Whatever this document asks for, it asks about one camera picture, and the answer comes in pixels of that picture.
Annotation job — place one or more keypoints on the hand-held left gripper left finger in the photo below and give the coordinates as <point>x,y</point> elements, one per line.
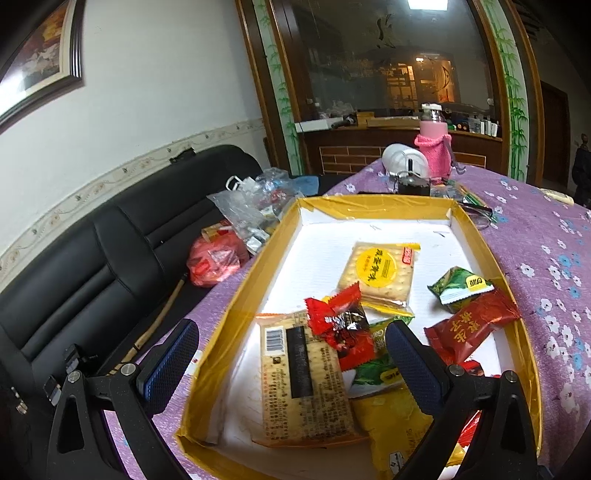
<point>173,360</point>

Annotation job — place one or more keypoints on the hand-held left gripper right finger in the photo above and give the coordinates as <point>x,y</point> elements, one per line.
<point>413,364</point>

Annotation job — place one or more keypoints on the orange cracker packet with barcode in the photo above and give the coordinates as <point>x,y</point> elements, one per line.
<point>300,392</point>

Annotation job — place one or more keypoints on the white foam box yellow tape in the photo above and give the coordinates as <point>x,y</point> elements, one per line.
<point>323,249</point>

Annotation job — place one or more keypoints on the bamboo stick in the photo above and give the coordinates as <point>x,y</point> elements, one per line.
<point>157,318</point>

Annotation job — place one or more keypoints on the yellow snack packet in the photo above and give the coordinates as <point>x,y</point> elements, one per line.
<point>392,429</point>

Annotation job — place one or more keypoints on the large red snack packet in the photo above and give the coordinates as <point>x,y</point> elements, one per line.
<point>471,323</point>

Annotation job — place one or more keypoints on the orange red snack packet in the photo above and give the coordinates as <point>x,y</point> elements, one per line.
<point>468,427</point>

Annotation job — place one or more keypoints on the cracker packet with yellow circle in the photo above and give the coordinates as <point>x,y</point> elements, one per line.
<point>376,272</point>

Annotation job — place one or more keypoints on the red plastic bag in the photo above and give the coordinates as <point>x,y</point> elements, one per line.
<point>214,263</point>

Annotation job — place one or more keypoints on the black leather sofa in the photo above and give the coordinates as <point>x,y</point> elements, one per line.
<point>115,258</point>

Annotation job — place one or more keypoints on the eyeglasses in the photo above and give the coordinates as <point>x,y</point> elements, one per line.
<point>482,212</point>

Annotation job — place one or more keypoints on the clear plastic bag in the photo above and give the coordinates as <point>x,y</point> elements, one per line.
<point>249,207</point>

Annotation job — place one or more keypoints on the purple floral tablecloth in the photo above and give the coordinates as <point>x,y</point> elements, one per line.
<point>531,240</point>

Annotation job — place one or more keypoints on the green flat packet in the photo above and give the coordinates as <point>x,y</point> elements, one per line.
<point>471,197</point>

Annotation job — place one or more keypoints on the small black container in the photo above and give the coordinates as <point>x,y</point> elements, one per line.
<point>413,184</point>

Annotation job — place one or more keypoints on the white bowl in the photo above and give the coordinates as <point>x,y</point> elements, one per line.
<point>401,157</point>

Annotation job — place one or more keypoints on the blue cloth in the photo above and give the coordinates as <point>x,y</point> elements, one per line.
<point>307,184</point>

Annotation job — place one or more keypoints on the pink bottle with knitted sleeve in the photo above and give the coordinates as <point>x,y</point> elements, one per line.
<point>434,147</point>

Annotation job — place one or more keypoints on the row of small bottles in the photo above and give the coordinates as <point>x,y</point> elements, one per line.
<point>485,128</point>

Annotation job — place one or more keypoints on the long white box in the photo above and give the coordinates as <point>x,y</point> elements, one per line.
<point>316,125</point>

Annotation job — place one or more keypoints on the dark wooden door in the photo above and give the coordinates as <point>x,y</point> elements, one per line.
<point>554,129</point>

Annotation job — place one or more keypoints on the wooden framed glass partition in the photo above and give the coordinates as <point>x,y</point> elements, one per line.
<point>346,69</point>

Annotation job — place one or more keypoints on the framed wall picture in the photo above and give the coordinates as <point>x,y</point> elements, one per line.
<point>41,55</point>

